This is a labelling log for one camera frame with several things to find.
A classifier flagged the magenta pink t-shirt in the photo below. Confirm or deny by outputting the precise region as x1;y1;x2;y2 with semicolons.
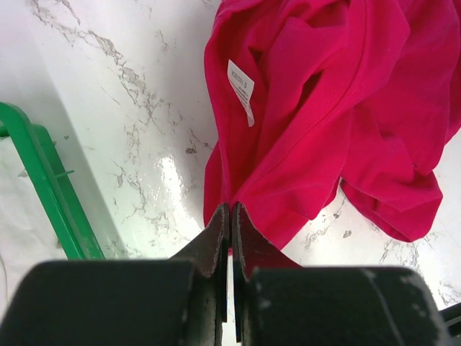
203;1;460;248

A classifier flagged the white crumpled t-shirt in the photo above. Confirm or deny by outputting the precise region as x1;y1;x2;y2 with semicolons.
1;137;66;308

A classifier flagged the green plastic tray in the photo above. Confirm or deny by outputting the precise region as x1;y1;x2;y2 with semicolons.
1;103;105;260

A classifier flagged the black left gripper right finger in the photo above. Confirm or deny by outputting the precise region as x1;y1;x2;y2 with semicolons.
232;203;455;345

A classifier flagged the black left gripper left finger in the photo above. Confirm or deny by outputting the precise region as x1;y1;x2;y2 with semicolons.
1;206;229;345

